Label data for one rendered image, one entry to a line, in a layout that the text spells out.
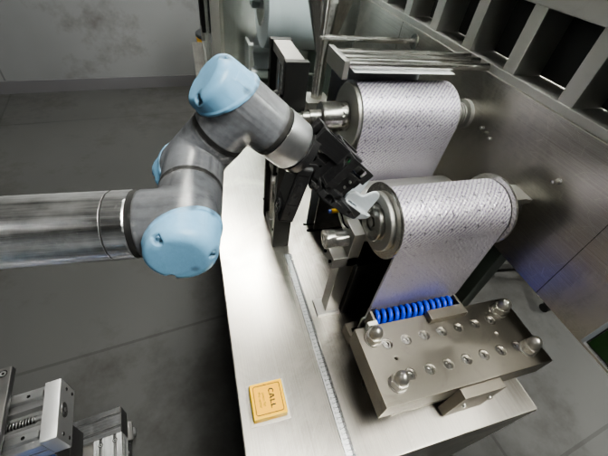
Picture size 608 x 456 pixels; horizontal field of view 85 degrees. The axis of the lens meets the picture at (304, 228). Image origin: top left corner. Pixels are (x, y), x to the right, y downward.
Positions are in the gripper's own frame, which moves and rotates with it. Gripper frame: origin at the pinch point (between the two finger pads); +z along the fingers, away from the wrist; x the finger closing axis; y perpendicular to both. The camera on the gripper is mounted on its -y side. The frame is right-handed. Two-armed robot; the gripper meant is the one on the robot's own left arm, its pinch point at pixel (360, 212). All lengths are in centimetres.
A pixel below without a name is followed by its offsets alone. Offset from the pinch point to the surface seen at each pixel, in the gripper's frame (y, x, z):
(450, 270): 4.0, -7.4, 24.8
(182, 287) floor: -127, 82, 46
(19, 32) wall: -167, 349, -86
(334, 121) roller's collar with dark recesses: 6.0, 20.6, -4.3
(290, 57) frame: 8.1, 28.6, -17.1
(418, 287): -3.5, -7.5, 23.3
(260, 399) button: -39.8, -17.1, 6.0
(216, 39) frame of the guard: -11, 95, -14
